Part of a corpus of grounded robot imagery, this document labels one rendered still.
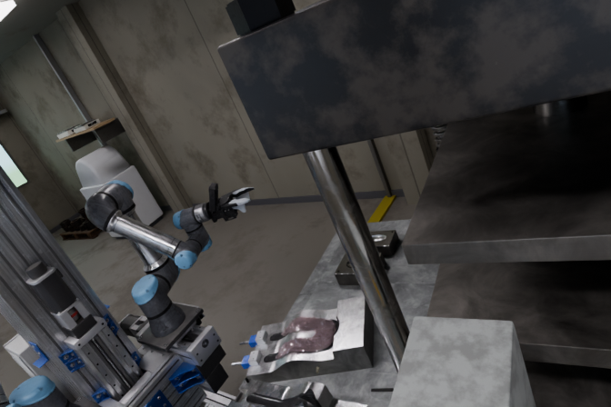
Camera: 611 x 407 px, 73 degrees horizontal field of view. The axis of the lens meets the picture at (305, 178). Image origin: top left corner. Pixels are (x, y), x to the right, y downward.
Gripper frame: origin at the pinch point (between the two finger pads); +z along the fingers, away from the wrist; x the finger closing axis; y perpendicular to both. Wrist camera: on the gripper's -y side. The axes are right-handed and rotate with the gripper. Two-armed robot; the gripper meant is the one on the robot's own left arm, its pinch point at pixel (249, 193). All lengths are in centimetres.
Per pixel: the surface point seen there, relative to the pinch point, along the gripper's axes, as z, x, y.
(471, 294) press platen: 67, 64, 8
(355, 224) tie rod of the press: 50, 73, -28
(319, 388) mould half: 14, 57, 45
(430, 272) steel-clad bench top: 56, 0, 66
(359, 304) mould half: 27, 21, 52
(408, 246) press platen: 58, 71, -18
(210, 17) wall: -84, -303, -39
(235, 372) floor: -94, -33, 152
